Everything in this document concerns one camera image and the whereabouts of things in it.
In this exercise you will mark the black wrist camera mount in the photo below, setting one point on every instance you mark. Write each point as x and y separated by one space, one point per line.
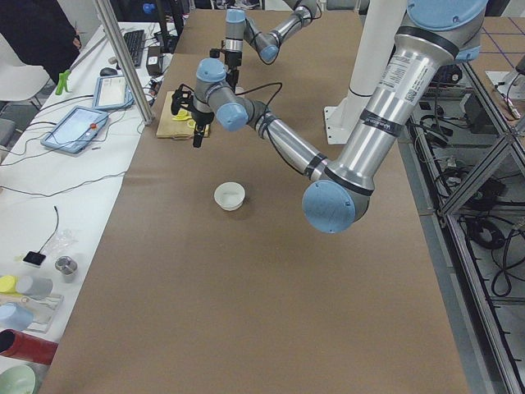
182 98

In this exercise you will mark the person in black clothes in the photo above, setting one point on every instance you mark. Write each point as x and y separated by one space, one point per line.
40 35

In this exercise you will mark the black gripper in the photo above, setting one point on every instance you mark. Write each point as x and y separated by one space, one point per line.
233 62
201 119

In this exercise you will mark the wooden cutting board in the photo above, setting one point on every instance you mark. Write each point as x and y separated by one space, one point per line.
177 127

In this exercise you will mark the small black square device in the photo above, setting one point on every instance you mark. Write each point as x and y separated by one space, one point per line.
34 258

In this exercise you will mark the black power adapter box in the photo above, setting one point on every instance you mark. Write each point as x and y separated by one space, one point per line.
154 63

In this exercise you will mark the light green bowl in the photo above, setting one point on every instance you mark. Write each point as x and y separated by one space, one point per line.
20 379

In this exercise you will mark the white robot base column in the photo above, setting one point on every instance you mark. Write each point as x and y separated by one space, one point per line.
381 22

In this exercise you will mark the blue teach pendant near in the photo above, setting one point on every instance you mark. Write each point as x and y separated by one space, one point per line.
76 130

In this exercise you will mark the aluminium frame rail right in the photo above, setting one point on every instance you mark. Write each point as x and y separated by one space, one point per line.
464 151

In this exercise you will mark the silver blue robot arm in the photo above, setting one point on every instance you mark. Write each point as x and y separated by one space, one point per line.
404 44
242 29

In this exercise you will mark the light blue cup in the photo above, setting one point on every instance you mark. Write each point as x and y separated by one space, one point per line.
15 316

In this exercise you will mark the red cylinder can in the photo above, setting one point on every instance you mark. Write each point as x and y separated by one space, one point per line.
21 346

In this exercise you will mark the clear acrylic tray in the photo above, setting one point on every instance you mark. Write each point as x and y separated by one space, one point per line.
44 311

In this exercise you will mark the clear plastic bag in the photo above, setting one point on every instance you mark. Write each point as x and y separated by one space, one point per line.
62 243

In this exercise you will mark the black computer mouse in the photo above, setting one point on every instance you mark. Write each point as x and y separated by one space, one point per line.
108 71

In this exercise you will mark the green toy figure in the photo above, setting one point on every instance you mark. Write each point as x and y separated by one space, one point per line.
62 84

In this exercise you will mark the blue teach pendant far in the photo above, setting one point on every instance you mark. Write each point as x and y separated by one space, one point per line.
111 93

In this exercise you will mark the aluminium frame post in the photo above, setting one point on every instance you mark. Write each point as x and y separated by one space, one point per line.
115 37

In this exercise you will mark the yellow plastic knife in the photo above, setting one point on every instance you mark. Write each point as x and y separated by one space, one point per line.
183 117

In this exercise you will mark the white paper bowl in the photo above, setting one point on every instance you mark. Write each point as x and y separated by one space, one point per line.
229 195

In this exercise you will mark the grey plastic cup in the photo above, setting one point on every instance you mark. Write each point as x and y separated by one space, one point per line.
35 287

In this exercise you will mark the black keyboard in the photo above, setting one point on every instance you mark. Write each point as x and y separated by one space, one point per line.
134 41

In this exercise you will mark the blue teach pendant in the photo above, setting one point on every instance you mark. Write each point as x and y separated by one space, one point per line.
76 130
111 93

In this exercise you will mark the yellow plastic cup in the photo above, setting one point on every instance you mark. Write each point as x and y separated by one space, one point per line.
8 284

